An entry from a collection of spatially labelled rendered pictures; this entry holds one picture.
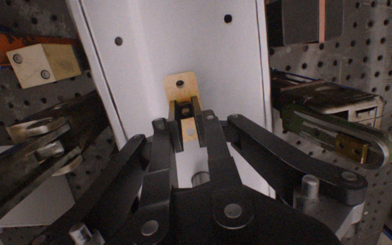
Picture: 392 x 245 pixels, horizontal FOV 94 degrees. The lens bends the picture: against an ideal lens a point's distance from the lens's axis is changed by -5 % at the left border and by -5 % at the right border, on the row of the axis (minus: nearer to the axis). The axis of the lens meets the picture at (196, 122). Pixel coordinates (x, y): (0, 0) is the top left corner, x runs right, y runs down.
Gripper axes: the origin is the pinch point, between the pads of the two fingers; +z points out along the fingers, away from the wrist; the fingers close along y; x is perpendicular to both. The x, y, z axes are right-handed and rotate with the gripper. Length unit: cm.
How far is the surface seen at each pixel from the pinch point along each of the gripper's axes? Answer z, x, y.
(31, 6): 37, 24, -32
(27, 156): -2.8, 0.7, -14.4
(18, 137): 1.5, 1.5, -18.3
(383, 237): 105, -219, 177
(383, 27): 36, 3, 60
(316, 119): 1.8, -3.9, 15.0
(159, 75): 6.5, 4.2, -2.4
